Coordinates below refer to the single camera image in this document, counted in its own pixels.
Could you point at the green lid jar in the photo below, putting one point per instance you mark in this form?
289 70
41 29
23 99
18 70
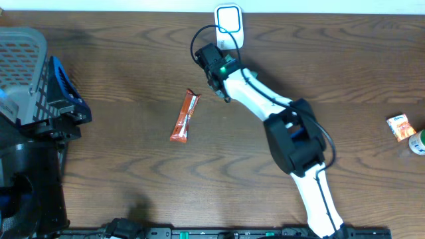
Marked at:
416 143

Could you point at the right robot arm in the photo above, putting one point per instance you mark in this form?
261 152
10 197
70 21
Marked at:
296 140

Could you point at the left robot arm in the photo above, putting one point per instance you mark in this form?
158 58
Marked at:
32 160

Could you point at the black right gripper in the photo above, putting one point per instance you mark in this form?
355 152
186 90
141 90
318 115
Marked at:
210 83

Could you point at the orange snack bar wrapper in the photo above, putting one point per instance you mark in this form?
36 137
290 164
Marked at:
180 132

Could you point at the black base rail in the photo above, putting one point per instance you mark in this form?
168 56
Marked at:
241 233

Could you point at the small orange snack packet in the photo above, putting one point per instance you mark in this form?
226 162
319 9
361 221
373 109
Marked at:
400 127

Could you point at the grey plastic mesh basket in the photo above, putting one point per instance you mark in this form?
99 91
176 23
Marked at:
24 84

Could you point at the teal tissue pack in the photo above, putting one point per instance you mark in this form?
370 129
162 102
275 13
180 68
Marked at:
228 59

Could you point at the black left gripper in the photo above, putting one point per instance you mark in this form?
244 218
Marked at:
58 121

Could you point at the white barcode scanner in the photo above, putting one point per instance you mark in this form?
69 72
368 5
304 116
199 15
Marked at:
230 31

